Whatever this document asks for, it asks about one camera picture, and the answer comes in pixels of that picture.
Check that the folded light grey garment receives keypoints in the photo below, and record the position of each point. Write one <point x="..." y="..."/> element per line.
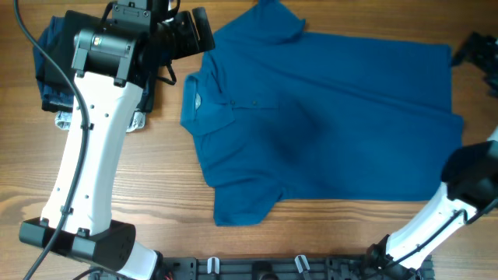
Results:
<point x="63" y="121"/>

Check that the blue polo shirt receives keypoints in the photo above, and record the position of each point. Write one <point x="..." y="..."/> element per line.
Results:
<point x="277" y="112"/>

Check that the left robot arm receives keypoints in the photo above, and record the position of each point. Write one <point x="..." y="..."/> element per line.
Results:
<point x="108" y="63"/>

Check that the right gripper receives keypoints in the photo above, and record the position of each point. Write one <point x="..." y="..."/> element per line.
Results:
<point x="485" y="45"/>

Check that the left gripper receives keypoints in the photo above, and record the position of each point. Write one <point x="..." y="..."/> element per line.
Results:
<point x="184" y="23"/>

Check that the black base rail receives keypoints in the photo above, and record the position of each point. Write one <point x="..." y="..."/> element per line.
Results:
<point x="301" y="267"/>

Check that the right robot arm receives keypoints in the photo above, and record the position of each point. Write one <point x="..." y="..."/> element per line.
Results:
<point x="468" y="191"/>

